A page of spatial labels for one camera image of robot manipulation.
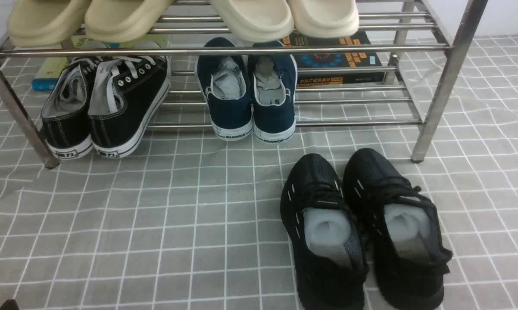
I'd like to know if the black canvas sneaker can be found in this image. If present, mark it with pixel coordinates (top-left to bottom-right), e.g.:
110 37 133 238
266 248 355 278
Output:
87 56 171 158
41 56 102 160

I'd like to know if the stainless steel shoe rack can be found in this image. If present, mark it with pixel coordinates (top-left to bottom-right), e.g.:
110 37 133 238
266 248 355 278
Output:
0 0 488 169

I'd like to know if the navy canvas shoe right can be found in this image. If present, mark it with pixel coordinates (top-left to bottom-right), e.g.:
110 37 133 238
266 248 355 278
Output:
247 54 298 144

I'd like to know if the navy canvas shoe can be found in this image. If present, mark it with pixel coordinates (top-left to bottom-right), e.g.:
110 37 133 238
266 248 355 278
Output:
247 54 298 144
194 55 253 142

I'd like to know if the navy canvas shoe left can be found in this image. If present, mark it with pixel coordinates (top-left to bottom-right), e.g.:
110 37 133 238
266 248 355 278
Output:
194 55 253 142

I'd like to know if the grey checkered floor cloth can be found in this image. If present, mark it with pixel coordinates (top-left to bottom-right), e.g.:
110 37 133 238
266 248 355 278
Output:
0 35 518 310

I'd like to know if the black and orange book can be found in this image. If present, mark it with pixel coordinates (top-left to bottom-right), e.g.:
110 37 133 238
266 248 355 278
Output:
282 31 386 87

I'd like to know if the black knit sneaker left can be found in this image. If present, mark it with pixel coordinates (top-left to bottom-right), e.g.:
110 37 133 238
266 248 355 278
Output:
280 153 369 310

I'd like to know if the black knit sneaker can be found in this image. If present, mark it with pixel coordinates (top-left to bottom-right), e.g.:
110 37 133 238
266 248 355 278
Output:
280 153 369 310
343 149 453 310

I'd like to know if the cream slipper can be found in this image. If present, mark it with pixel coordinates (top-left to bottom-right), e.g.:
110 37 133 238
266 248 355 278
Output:
287 0 359 38
209 0 294 43

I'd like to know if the cream slipper far right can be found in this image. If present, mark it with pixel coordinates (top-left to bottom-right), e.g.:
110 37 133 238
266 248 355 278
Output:
287 0 359 38

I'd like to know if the black knit sneaker right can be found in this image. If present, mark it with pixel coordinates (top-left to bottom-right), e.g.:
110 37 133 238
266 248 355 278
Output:
343 149 453 310

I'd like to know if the beige slipper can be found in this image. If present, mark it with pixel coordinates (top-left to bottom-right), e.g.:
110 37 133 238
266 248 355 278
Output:
7 0 91 47
84 0 175 43

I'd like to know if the green and blue book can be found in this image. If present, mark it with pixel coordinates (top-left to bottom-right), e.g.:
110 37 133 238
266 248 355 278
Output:
31 34 171 91

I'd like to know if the beige slipper far left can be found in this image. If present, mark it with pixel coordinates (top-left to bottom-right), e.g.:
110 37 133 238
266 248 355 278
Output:
7 0 91 47

